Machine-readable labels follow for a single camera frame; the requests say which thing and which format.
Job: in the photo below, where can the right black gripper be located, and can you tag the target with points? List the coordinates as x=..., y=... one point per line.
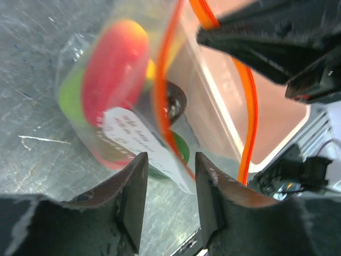
x=285, y=41

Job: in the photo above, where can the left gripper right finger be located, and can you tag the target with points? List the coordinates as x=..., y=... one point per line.
x=225, y=206

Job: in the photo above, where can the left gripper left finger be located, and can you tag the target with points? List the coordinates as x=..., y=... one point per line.
x=117, y=206

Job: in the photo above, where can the red apple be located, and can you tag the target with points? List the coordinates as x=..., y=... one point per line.
x=114, y=164

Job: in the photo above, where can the pink plastic bin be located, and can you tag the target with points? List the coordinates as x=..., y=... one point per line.
x=215, y=120

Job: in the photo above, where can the dark purple plum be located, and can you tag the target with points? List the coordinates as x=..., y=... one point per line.
x=176, y=104

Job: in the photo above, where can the green apple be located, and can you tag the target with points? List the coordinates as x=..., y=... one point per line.
x=69, y=98

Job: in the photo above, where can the clear zip top bag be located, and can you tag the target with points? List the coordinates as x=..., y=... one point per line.
x=124, y=131

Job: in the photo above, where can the small red fruit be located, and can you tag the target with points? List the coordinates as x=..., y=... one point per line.
x=116, y=71

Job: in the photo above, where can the yellow lemon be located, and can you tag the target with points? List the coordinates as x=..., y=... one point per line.
x=151, y=70

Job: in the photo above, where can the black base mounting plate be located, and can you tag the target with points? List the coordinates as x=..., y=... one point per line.
x=296, y=226

